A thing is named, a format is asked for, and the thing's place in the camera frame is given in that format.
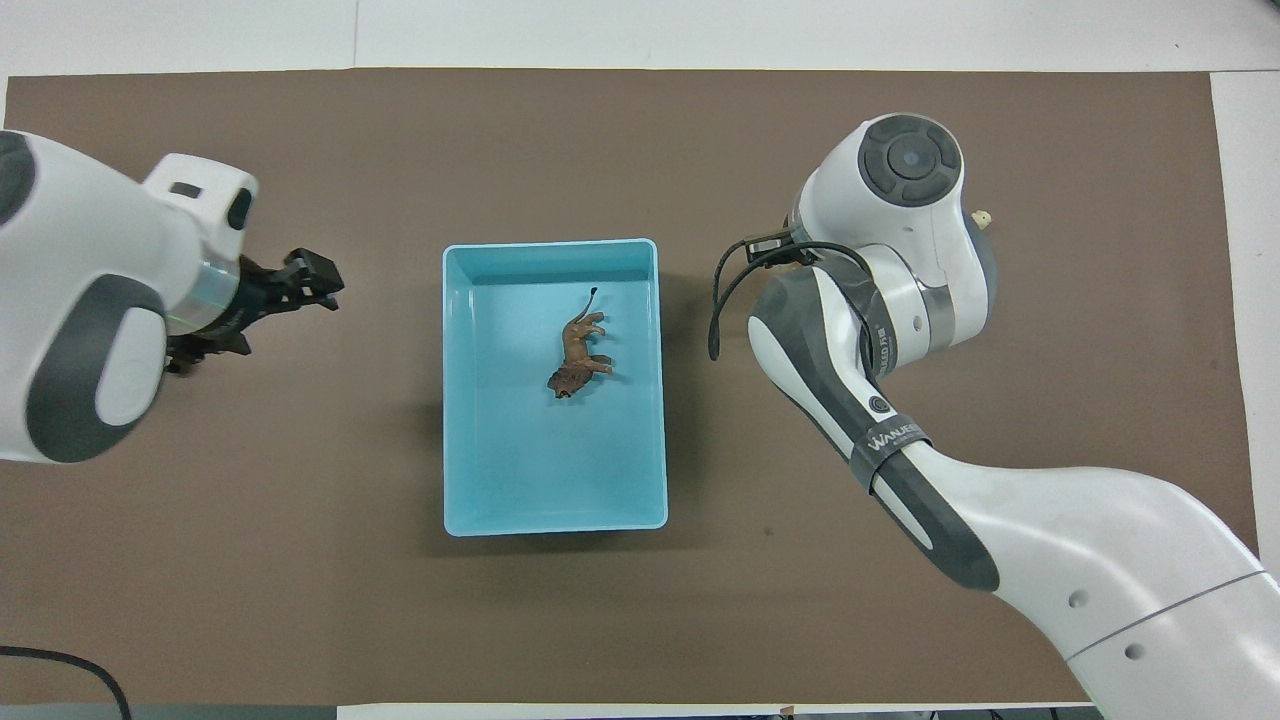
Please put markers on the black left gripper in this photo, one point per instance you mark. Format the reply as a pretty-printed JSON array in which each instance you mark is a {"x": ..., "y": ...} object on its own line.
[{"x": 310, "y": 275}]

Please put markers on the brown lion toy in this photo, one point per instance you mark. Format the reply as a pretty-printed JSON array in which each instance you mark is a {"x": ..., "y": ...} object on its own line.
[{"x": 578, "y": 350}]

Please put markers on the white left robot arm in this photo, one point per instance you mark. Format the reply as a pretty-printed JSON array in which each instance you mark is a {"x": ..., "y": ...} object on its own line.
[{"x": 80, "y": 260}]

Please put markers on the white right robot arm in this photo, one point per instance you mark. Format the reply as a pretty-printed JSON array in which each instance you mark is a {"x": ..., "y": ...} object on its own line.
[{"x": 1100, "y": 540}]

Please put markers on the light blue storage box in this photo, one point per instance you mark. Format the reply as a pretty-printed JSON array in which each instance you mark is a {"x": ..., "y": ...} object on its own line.
[{"x": 520, "y": 470}]

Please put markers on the brown table mat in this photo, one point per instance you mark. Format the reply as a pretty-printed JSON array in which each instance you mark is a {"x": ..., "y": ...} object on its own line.
[{"x": 400, "y": 600}]

